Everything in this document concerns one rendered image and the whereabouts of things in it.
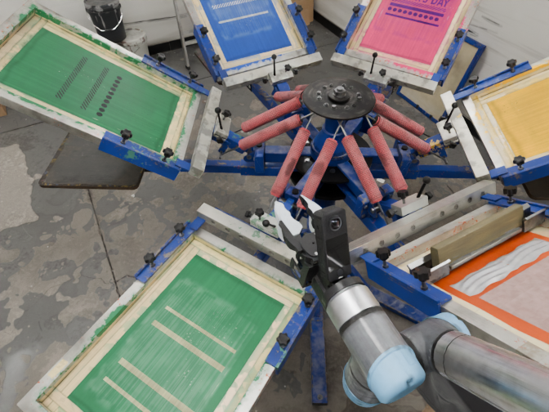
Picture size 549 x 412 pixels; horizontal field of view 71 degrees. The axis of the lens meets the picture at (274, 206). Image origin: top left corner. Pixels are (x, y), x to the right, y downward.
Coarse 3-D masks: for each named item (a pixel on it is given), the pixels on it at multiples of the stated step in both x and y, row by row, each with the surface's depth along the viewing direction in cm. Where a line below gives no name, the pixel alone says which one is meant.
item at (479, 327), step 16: (480, 208) 138; (496, 208) 138; (448, 224) 134; (464, 224) 133; (544, 224) 123; (416, 240) 129; (432, 240) 128; (400, 256) 124; (416, 256) 127; (448, 304) 97; (464, 320) 91; (480, 320) 89; (480, 336) 88; (496, 336) 84; (512, 336) 83; (528, 352) 78; (544, 352) 77
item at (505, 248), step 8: (520, 232) 124; (528, 232) 123; (512, 240) 121; (520, 240) 120; (528, 240) 119; (496, 248) 120; (504, 248) 119; (512, 248) 118; (488, 256) 117; (496, 256) 116; (544, 256) 110; (528, 264) 109; (536, 264) 108; (544, 264) 107; (528, 272) 106; (536, 272) 105; (544, 272) 104
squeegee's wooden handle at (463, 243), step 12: (516, 204) 120; (492, 216) 118; (504, 216) 117; (516, 216) 119; (468, 228) 115; (480, 228) 114; (492, 228) 116; (504, 228) 118; (444, 240) 112; (456, 240) 111; (468, 240) 113; (480, 240) 115; (492, 240) 117; (432, 252) 111; (444, 252) 110; (456, 252) 112; (468, 252) 114; (432, 264) 113
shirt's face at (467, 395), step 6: (456, 384) 118; (462, 390) 117; (468, 396) 116; (474, 396) 116; (468, 402) 115; (474, 402) 115; (480, 402) 115; (486, 402) 115; (474, 408) 114; (480, 408) 114; (486, 408) 114; (492, 408) 114
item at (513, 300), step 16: (480, 256) 118; (464, 272) 113; (512, 272) 107; (448, 288) 108; (496, 288) 103; (512, 288) 102; (528, 288) 100; (544, 288) 99; (480, 304) 99; (496, 304) 98; (512, 304) 96; (528, 304) 95; (544, 304) 93; (512, 320) 91; (528, 320) 90; (544, 320) 89; (544, 336) 85
